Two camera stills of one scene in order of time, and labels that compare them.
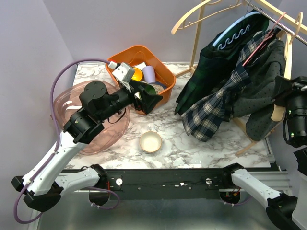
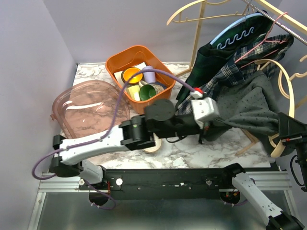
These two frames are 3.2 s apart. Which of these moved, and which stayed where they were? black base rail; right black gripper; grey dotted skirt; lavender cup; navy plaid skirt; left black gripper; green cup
Moved: left black gripper; navy plaid skirt; right black gripper; grey dotted skirt
Stayed: black base rail; green cup; lavender cup
